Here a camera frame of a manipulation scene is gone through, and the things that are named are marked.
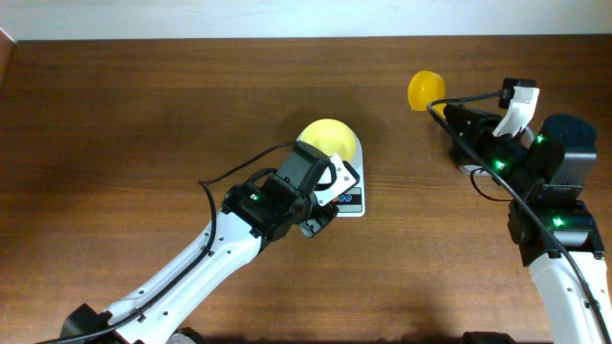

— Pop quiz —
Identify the clear plastic bean container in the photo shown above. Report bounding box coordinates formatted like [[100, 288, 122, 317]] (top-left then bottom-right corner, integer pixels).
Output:
[[450, 127, 535, 176]]

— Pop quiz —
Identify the yellow plastic bowl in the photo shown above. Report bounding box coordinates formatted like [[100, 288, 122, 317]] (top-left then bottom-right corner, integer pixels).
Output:
[[298, 118, 357, 161]]

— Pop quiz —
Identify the yellow plastic measuring scoop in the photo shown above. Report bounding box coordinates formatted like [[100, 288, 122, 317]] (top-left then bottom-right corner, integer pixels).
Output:
[[406, 71, 446, 112]]

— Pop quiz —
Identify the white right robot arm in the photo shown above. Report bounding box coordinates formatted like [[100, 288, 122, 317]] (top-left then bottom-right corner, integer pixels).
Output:
[[445, 105, 611, 343]]

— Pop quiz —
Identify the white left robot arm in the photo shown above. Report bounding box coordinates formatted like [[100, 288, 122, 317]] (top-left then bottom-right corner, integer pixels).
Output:
[[57, 140, 362, 343]]

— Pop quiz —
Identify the white digital kitchen scale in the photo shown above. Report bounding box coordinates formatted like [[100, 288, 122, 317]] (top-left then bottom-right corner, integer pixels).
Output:
[[331, 131, 365, 218]]

